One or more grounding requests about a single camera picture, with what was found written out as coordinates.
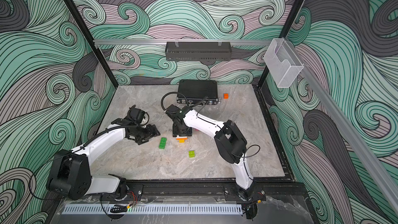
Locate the clear plastic wall bin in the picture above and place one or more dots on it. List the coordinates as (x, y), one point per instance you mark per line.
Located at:
(283, 62)

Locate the black case on table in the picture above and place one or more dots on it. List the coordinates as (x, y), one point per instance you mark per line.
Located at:
(195, 90)

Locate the aluminium wall rail right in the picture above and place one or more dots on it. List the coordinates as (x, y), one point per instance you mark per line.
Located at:
(372, 164)

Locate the black wall-mounted tray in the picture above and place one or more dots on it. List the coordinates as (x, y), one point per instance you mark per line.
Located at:
(198, 52)

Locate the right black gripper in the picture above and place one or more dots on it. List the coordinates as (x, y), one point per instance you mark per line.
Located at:
(175, 133)

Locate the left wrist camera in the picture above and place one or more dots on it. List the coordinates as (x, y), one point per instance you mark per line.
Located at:
(136, 115)

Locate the aluminium wall rail back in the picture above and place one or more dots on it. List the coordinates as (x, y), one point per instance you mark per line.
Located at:
(141, 41)

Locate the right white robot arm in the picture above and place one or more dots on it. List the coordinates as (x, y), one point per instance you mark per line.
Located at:
(230, 142)

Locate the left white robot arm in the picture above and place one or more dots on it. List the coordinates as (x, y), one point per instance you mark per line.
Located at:
(70, 175)

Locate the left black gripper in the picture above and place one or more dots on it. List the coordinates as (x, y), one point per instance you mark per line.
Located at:
(152, 132)

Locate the lime green small lego brick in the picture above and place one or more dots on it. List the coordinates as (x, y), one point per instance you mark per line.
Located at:
(191, 154)

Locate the dark green long lego brick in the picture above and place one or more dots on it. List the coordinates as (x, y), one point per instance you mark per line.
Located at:
(162, 143)

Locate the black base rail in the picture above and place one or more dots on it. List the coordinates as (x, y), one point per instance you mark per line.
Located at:
(225, 189)

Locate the aluminium wall rail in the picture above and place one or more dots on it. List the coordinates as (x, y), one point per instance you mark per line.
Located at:
(141, 41)
(372, 164)

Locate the white slotted cable duct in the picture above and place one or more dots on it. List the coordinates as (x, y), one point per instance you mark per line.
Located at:
(156, 209)

